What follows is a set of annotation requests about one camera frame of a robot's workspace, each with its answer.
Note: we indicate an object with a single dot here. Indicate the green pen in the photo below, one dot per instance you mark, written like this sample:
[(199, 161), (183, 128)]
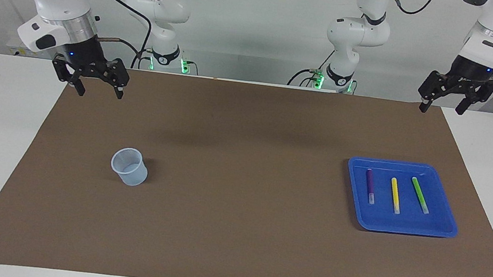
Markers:
[(419, 193)]

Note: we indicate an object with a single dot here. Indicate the blue plastic tray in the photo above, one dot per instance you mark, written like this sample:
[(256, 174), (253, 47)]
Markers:
[(401, 221)]

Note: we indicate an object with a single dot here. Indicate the yellow pen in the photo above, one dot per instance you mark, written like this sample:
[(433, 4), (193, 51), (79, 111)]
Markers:
[(394, 194)]

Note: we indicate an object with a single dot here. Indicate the translucent plastic cup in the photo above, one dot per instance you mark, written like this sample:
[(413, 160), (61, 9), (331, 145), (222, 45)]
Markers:
[(130, 172)]

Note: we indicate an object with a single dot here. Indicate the purple pen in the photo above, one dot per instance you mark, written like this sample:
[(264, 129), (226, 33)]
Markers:
[(370, 184)]

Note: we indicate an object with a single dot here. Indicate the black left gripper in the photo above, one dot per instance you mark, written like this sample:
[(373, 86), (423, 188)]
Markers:
[(471, 69)]

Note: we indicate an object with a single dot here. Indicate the white wall socket box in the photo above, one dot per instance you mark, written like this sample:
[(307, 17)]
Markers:
[(22, 52)]

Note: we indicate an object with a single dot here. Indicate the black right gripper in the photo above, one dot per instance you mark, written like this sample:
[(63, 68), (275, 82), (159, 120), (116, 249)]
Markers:
[(83, 55)]

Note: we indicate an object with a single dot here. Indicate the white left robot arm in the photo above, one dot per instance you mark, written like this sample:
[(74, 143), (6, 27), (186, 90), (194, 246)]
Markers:
[(358, 30)]

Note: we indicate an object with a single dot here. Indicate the brown table mat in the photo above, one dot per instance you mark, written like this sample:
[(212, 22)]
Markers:
[(226, 230)]

